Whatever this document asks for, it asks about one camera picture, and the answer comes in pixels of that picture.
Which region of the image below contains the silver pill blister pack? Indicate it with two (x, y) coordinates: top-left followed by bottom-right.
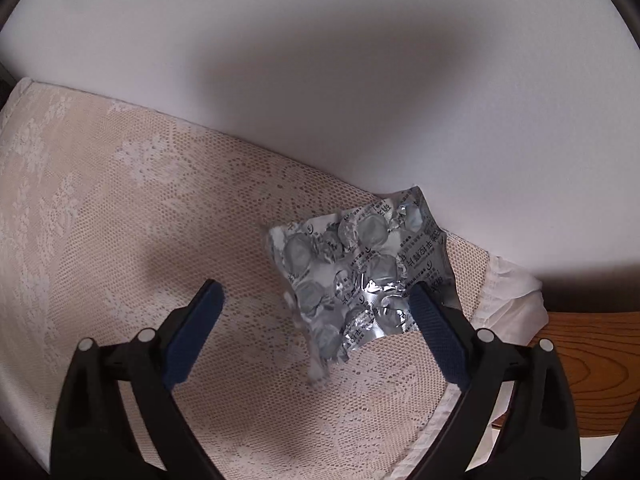
(266, 188), (461, 382)

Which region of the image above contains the beige lace table cover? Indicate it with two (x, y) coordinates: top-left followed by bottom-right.
(0, 77), (544, 480)

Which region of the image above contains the wooden headboard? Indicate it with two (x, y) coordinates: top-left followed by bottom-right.
(491, 311), (640, 438)

